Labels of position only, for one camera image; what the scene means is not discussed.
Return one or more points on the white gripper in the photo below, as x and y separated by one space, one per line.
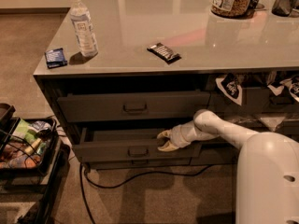
177 136

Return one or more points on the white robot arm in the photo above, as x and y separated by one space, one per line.
267 180

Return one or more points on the grey drawer cabinet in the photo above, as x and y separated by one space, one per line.
210 46

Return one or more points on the clear plastic bags in drawer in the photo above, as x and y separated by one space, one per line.
270 121

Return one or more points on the black and white chip bag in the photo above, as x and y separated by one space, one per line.
230 87

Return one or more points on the dark chocolate bar wrapper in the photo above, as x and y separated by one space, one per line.
164 52

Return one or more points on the blue snack packet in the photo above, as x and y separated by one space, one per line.
55 58

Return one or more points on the green snack bag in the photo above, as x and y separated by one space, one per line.
26 132

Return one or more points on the clear plastic water bottle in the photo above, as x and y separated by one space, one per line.
82 23

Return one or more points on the dark glass pitcher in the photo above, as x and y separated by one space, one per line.
283 8

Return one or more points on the black wire rack cart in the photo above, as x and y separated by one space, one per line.
34 172

